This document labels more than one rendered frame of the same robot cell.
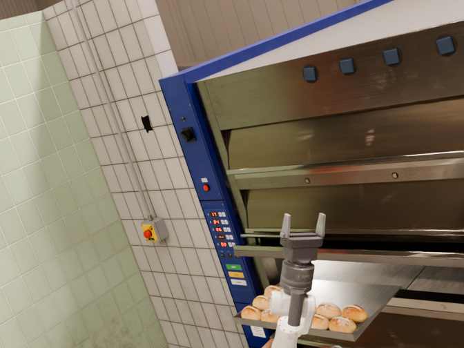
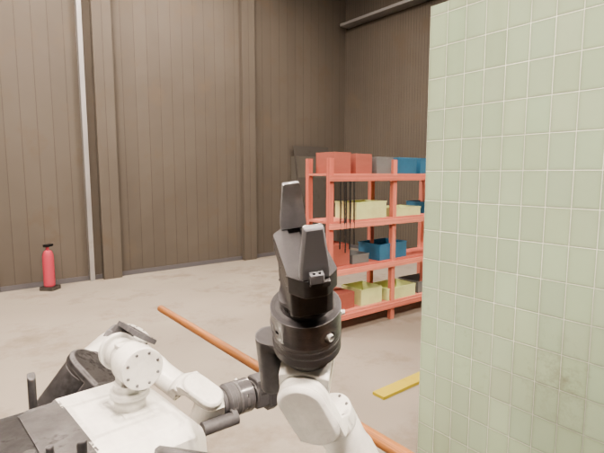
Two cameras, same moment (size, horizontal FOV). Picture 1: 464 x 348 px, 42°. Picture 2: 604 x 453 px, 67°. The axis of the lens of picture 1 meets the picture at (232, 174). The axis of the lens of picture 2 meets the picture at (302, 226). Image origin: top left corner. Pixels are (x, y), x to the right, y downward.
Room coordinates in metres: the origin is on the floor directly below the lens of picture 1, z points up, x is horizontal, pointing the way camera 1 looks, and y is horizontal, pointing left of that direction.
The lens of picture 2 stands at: (1.60, -0.64, 1.78)
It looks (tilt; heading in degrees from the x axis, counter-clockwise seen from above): 7 degrees down; 97
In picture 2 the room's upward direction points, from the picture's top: straight up
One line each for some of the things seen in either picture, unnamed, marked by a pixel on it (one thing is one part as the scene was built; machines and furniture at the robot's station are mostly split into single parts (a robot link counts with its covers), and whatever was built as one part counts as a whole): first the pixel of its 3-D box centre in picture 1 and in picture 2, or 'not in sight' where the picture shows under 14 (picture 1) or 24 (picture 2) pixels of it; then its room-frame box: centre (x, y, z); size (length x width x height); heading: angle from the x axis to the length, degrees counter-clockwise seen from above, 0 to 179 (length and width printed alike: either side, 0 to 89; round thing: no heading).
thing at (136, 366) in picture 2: not in sight; (129, 366); (1.24, 0.04, 1.47); 0.10 x 0.07 x 0.09; 140
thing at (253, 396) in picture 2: not in sight; (253, 391); (1.33, 0.52, 1.19); 0.12 x 0.10 x 0.13; 44
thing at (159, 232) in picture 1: (154, 229); not in sight; (2.83, 0.44, 1.46); 0.10 x 0.07 x 0.10; 45
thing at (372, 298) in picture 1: (314, 302); not in sight; (2.14, -0.15, 1.19); 0.55 x 0.36 x 0.03; 45
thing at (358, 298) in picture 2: not in sight; (383, 235); (1.93, 5.10, 1.01); 2.12 x 0.57 x 2.03; 47
